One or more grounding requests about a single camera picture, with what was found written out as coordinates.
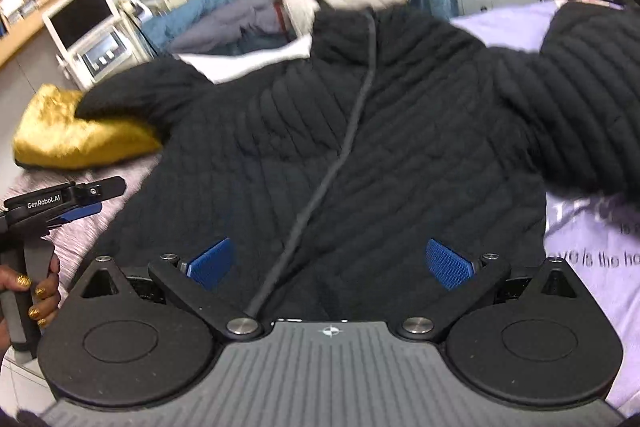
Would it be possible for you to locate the left hand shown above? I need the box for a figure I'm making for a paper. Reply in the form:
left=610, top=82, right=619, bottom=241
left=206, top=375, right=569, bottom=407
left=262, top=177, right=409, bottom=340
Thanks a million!
left=1, top=254, right=61, bottom=329

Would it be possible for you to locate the white pillow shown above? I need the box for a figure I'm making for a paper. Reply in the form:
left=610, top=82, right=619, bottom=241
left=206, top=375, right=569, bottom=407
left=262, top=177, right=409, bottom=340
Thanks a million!
left=176, top=35, right=312, bottom=83

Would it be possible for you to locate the white monitor device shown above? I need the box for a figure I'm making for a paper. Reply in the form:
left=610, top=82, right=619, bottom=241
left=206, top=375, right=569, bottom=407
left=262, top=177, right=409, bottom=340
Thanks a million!
left=42, top=0, right=119, bottom=53

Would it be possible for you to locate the lilac printed bed sheet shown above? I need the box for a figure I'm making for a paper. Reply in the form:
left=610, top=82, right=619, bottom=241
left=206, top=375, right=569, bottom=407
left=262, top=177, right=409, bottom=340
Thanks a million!
left=451, top=0, right=639, bottom=416

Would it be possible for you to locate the small screen control unit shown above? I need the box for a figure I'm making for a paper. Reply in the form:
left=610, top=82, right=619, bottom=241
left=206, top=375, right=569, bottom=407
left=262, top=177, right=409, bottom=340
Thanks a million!
left=78, top=29, right=132, bottom=79

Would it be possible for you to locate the yellow satin pillow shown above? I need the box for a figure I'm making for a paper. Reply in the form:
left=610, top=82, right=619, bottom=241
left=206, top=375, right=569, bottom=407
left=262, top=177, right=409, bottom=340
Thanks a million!
left=12, top=84, right=162, bottom=170

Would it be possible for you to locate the grey garment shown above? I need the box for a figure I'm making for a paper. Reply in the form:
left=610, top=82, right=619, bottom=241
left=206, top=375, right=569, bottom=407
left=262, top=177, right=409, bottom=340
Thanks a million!
left=167, top=0, right=290, bottom=56

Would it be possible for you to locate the black quilted jacket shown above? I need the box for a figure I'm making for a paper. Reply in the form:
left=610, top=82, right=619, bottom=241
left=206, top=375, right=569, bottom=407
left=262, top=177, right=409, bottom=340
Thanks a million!
left=76, top=2, right=639, bottom=322

